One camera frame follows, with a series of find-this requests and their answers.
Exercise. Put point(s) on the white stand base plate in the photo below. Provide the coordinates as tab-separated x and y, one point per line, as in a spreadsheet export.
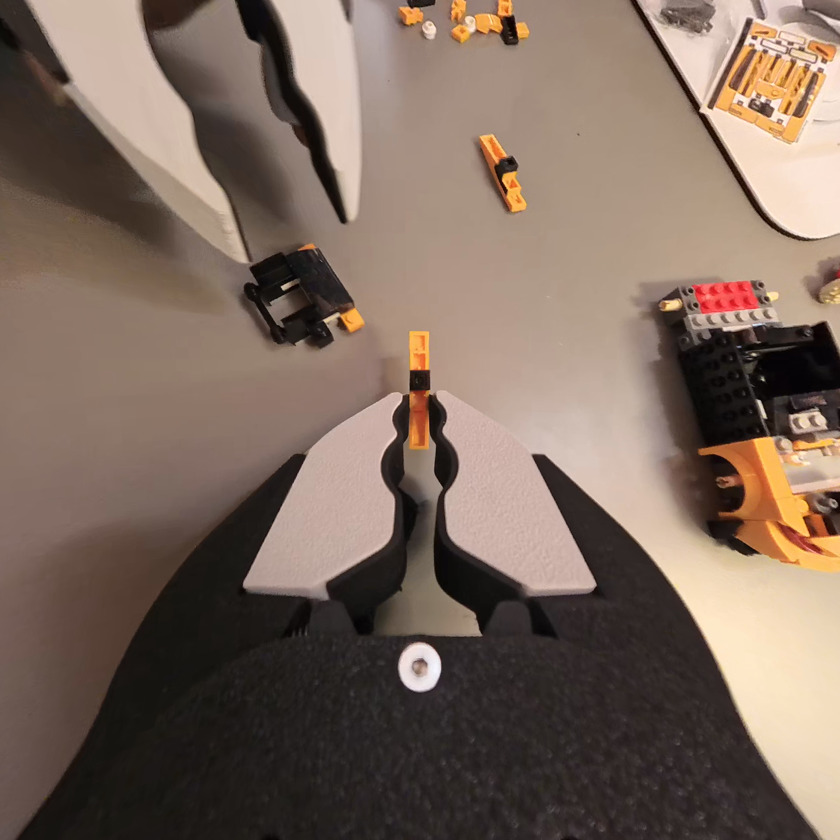
754	170

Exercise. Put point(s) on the clear bag of screws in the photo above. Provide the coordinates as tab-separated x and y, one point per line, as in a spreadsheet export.
686	14

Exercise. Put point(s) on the orange black sticker sheet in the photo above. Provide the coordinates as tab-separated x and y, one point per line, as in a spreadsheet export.
768	79

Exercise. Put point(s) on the pile of small lego pieces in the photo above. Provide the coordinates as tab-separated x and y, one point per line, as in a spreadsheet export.
482	23

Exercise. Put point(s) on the black lego frame assembly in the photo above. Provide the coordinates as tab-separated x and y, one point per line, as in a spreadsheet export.
308	289

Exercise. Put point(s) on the red lego minifigure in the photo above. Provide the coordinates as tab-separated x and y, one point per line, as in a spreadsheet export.
830	282

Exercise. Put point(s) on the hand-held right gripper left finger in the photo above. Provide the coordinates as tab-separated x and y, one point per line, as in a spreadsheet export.
341	499

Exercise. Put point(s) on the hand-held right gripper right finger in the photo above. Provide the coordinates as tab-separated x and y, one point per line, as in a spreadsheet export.
505	512

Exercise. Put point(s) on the orange lego wedge black clip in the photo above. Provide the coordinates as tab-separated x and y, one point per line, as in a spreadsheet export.
418	358
499	177

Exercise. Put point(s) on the black orange lego car chassis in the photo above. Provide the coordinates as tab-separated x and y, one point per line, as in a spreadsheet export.
728	394

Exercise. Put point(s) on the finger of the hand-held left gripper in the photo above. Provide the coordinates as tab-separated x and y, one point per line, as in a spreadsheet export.
331	85
131	105

